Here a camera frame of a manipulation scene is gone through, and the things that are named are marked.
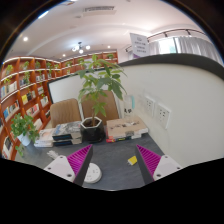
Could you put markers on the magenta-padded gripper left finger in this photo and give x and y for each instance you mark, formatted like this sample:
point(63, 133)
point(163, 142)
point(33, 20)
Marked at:
point(61, 166)

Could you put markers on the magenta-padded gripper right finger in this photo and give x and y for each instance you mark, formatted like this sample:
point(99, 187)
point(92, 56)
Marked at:
point(163, 165)

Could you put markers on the yellow charger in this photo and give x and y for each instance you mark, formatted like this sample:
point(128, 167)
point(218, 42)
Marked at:
point(132, 160)

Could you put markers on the thin white book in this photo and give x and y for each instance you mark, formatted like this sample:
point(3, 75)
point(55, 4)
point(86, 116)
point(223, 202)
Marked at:
point(42, 144)

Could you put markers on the thick white book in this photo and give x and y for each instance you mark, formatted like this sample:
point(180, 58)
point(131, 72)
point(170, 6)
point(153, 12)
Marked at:
point(45, 135)

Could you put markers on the small tree in black pot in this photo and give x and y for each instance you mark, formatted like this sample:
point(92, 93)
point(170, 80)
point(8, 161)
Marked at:
point(91, 133)

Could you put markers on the leafy plant in white pot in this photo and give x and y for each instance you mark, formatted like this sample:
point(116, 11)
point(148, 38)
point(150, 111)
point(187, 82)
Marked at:
point(25, 138)

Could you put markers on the clear acrylic sign stand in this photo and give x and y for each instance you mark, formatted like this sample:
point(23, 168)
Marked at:
point(128, 110)

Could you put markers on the orange wooden bookshelf unit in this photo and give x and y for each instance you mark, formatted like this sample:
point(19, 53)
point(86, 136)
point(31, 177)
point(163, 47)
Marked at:
point(16, 96)

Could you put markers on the black chandelier with round bulbs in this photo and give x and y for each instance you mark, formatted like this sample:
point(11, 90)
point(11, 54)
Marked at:
point(80, 48)

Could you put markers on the white hanging sign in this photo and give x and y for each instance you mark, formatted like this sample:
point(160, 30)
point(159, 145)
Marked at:
point(139, 45)

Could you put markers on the white sheer curtain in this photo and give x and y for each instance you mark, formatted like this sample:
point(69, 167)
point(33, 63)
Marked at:
point(193, 45)

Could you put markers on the recessed ceiling lights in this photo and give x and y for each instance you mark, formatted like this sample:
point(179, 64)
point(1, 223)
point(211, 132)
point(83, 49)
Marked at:
point(25, 38)

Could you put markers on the ceiling air vent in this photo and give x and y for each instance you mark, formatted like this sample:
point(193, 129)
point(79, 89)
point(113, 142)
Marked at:
point(99, 10)

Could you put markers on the white wall socket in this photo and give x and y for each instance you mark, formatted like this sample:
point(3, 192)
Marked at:
point(149, 106)
point(163, 115)

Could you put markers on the black track light rail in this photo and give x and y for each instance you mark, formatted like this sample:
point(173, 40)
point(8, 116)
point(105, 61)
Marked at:
point(173, 31)

